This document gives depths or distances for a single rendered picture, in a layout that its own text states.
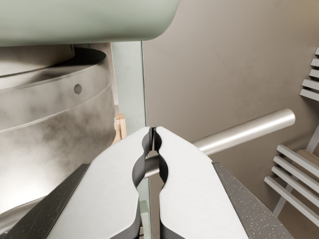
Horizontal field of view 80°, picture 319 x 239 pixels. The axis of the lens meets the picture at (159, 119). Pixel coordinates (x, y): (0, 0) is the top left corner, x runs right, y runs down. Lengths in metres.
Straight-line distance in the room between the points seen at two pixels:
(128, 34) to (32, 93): 0.10
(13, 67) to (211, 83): 1.53
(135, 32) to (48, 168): 0.16
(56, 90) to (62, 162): 0.08
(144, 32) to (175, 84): 1.39
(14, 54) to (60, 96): 0.06
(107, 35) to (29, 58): 0.11
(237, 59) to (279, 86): 0.57
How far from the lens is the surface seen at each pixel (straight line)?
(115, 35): 0.17
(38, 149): 0.22
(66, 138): 0.23
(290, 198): 2.69
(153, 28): 0.17
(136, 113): 0.95
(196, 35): 1.53
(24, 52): 0.25
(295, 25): 2.04
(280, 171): 2.71
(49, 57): 0.27
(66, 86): 0.22
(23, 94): 0.20
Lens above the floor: 1.39
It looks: 59 degrees down
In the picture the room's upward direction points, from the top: 151 degrees clockwise
